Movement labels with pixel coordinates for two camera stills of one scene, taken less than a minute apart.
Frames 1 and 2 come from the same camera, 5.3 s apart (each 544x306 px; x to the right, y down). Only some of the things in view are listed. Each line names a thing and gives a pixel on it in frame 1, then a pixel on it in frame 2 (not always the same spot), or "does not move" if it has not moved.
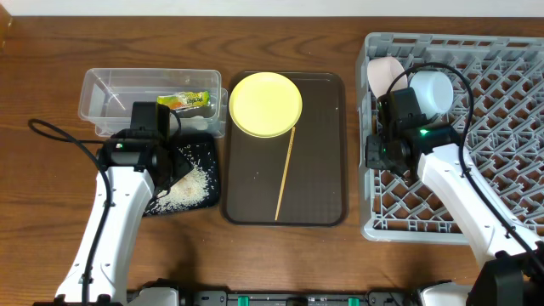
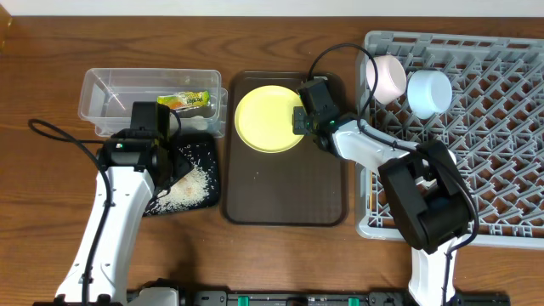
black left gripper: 168,171 does not move
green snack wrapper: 186,99 does not move
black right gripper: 383,155 to 300,120
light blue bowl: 434,92 does not move
